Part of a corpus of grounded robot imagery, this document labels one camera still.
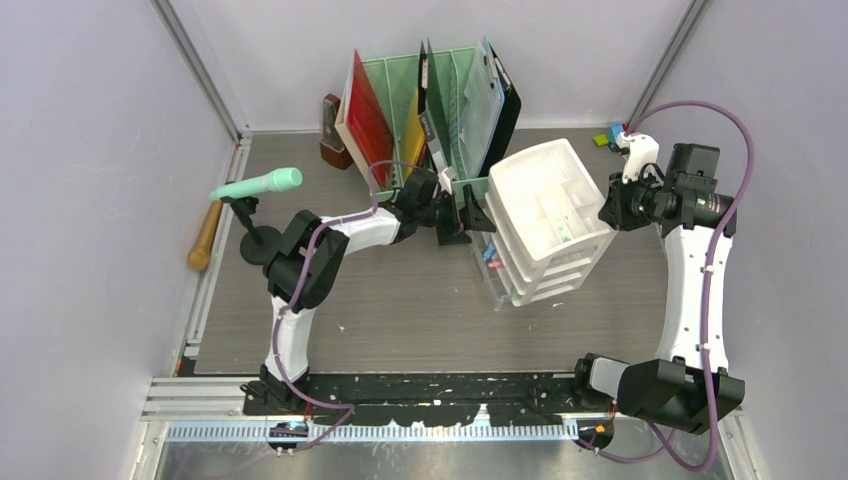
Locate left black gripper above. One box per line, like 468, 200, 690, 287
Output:
416, 185, 495, 246

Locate clear plastic drawer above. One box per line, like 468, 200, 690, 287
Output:
469, 231, 512, 311

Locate white drawer organizer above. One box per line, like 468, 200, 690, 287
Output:
485, 138, 616, 307

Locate yellow book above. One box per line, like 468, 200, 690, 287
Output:
399, 87, 426, 176

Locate black book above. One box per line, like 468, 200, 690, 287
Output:
416, 40, 453, 173

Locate black clipboard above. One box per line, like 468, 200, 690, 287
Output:
479, 47, 522, 177

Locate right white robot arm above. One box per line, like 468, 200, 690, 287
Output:
570, 143, 745, 434

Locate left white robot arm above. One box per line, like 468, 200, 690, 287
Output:
259, 169, 496, 414

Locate colourful toy blocks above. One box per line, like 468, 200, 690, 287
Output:
592, 123, 629, 152

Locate green file organizer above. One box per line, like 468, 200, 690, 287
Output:
362, 39, 521, 204

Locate red notebook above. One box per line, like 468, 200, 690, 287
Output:
334, 50, 395, 191

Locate brown round object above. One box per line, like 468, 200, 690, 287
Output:
319, 94, 353, 170

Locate mint green microphone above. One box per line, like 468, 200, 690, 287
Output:
209, 167, 303, 201

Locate black microphone stand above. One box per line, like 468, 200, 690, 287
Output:
222, 196, 281, 265

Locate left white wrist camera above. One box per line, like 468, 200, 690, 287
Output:
437, 167, 457, 195

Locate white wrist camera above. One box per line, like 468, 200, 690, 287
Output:
615, 132, 659, 184
437, 167, 457, 195

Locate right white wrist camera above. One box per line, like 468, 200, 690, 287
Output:
615, 132, 659, 184

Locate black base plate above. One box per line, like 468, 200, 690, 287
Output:
240, 371, 612, 427

